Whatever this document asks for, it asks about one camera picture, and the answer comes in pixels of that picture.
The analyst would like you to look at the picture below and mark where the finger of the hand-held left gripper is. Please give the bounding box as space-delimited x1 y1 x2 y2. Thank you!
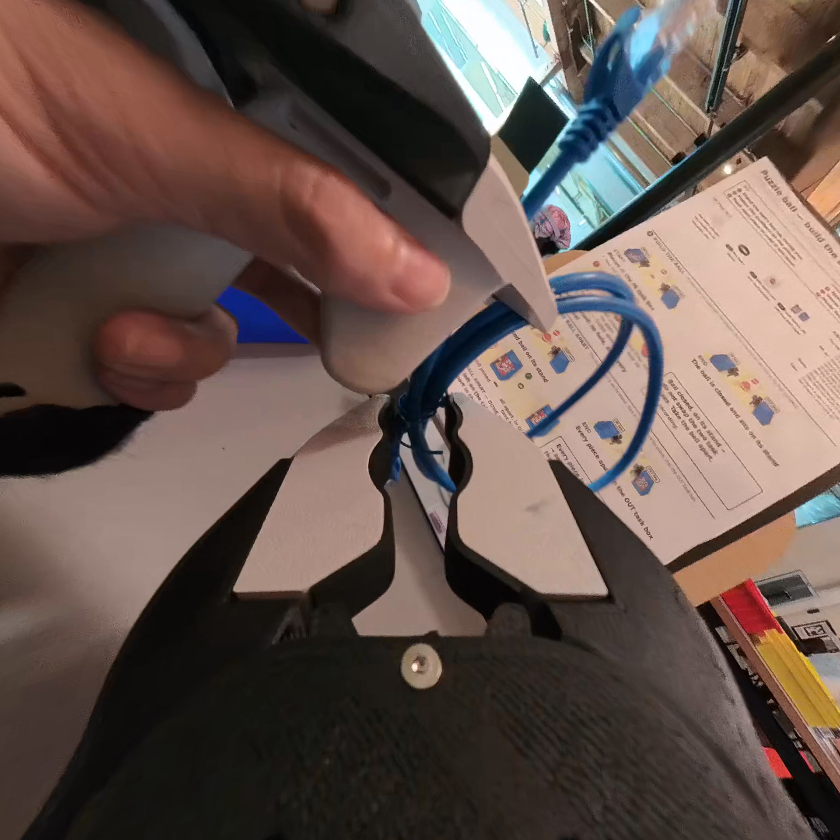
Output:
461 156 560 333

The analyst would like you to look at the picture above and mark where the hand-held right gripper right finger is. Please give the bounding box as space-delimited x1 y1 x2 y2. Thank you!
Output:
444 394 611 619

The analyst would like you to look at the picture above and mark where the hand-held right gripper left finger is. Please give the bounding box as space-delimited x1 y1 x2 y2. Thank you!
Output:
231 395 396 618

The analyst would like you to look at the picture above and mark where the blue network cable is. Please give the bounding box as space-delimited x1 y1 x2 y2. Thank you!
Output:
387 0 698 494

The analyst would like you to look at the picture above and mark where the blue plastic bin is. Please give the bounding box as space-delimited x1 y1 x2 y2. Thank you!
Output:
215 285 311 347

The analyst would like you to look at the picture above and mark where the person's left hand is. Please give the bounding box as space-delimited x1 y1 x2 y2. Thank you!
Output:
0 0 452 413

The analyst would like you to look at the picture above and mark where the dark monitor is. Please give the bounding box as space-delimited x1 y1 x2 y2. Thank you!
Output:
497 77 571 175

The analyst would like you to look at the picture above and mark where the printed instruction sheet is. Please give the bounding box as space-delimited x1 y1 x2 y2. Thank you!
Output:
400 156 840 567

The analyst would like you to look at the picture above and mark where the red storage bin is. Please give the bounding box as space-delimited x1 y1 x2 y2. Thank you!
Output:
718 579 778 631

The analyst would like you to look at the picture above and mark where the yellow storage bin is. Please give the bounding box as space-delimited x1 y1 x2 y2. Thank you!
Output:
755 623 840 729

